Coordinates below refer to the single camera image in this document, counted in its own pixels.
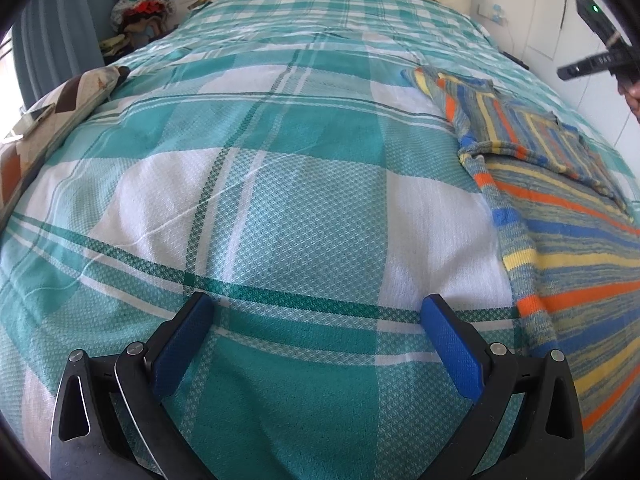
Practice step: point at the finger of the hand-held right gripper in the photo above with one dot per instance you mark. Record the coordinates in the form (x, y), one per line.
(587, 67)

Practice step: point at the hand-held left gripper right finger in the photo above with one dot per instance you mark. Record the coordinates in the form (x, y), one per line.
(452, 345)

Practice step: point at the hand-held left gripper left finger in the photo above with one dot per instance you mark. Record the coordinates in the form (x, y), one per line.
(182, 345)

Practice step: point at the striped knit sweater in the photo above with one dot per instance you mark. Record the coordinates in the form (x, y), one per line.
(575, 260)

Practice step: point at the pile of clothes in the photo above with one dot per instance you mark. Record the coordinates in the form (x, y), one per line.
(142, 5)

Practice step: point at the person's right hand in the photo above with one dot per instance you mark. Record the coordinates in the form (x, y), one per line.
(632, 100)

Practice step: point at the white wardrobe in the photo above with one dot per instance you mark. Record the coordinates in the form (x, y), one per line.
(550, 10)

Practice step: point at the dark nightstand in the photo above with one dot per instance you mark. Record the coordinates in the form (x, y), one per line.
(516, 59)

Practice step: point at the teal plaid bedspread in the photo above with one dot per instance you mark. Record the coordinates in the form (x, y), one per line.
(280, 210)

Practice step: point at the white smartphone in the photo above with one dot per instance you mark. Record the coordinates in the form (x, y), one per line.
(34, 119)

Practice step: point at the brown zigzag pillow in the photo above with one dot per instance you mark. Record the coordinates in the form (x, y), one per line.
(70, 97)

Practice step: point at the blue-grey curtain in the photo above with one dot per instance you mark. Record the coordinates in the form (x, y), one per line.
(65, 20)

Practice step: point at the white wall socket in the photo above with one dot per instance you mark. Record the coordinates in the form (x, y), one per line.
(494, 14)

